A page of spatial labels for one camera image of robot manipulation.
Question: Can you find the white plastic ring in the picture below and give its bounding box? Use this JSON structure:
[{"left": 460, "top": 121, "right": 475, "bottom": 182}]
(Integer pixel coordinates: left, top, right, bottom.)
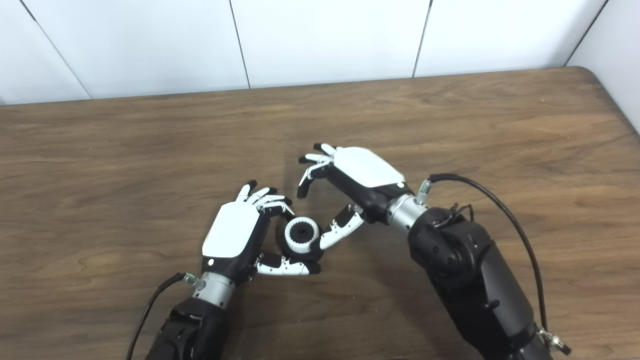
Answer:
[{"left": 284, "top": 216, "right": 320, "bottom": 254}]

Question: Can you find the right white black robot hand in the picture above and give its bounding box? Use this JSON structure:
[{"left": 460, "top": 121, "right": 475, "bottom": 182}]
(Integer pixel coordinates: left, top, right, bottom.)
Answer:
[{"left": 296, "top": 143, "right": 416, "bottom": 251}]

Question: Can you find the round black plastic part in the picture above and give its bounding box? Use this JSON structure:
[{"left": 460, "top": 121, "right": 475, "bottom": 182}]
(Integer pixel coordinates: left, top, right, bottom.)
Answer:
[{"left": 276, "top": 222, "right": 325, "bottom": 264}]

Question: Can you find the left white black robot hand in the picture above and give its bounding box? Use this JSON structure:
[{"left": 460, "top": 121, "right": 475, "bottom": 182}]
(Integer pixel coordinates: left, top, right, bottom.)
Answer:
[{"left": 201, "top": 179, "right": 322, "bottom": 286}]

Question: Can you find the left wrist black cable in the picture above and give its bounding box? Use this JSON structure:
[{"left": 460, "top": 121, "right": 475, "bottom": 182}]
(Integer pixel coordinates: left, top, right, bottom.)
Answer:
[{"left": 125, "top": 272, "right": 202, "bottom": 360}]

